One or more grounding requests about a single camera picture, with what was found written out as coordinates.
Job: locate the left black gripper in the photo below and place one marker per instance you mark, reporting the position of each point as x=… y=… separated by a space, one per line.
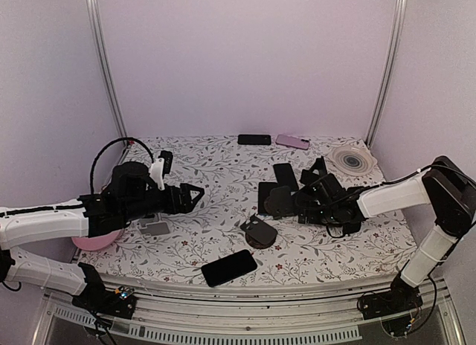
x=186 y=205

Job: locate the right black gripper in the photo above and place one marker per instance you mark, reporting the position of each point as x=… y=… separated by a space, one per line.
x=312 y=217

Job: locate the black phone front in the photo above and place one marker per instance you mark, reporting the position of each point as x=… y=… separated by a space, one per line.
x=228 y=268

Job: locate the black phone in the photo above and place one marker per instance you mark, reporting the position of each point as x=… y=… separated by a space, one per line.
x=285 y=176
x=247 y=139
x=228 y=268

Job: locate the black folding phone stand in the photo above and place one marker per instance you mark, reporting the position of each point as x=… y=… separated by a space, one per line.
x=312 y=177

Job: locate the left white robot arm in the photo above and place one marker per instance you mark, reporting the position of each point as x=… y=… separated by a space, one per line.
x=23 y=226

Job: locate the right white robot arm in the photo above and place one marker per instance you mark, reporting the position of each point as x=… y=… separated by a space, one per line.
x=441 y=187

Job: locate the silver phone stand left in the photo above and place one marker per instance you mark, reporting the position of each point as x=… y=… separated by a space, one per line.
x=153 y=226

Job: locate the black phone centre upper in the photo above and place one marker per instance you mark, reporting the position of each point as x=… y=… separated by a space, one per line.
x=285 y=176

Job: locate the blue phone under stand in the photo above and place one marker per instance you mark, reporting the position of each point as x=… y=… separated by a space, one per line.
x=264 y=189

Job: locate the purple phone at back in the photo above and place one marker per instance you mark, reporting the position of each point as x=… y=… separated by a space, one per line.
x=292 y=142

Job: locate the black stand wooden base front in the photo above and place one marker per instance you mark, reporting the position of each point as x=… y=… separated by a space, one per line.
x=258 y=234

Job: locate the black phone at back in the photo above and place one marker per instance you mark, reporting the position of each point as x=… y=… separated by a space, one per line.
x=247 y=139

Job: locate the floral table mat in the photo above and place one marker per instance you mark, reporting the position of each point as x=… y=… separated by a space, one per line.
x=230 y=174

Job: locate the white patterned plate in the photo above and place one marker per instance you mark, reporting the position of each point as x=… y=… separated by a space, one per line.
x=353 y=160

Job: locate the pink bowl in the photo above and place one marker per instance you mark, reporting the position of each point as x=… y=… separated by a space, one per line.
x=96 y=243

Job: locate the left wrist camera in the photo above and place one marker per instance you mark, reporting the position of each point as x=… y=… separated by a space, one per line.
x=160 y=167

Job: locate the front aluminium rail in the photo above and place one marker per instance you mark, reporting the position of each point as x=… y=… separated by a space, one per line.
x=324 y=313

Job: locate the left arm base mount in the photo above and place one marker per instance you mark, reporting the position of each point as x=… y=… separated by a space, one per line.
x=96 y=299

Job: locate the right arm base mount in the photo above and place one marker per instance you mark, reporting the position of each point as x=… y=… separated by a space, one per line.
x=400 y=297

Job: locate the right aluminium frame post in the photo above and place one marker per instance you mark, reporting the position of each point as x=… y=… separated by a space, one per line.
x=390 y=61

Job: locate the aluminium frame post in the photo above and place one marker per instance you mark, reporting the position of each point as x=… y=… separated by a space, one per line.
x=390 y=61
x=100 y=46

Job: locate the left aluminium frame post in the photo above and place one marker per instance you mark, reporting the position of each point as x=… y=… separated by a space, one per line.
x=100 y=46

